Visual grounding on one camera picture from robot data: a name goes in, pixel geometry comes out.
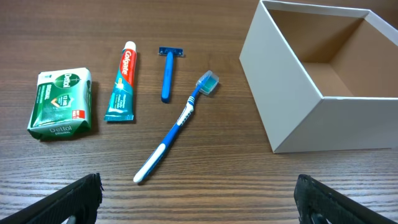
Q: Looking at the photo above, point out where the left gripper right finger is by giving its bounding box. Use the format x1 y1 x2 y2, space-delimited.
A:
294 174 397 224

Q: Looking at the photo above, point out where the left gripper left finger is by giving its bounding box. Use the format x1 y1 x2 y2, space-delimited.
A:
1 173 103 224

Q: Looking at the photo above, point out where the green Dettol soap bar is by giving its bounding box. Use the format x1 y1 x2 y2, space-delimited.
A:
27 67 92 140

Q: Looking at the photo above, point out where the red teal toothpaste tube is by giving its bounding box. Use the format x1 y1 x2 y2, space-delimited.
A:
104 41 137 122

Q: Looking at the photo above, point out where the white cardboard box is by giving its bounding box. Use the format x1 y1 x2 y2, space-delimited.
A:
239 1 397 153

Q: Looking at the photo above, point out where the blue white toothbrush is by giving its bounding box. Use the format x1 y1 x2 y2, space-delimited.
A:
133 70 219 184

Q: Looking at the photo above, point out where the blue disposable razor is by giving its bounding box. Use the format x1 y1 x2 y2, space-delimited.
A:
159 47 184 103

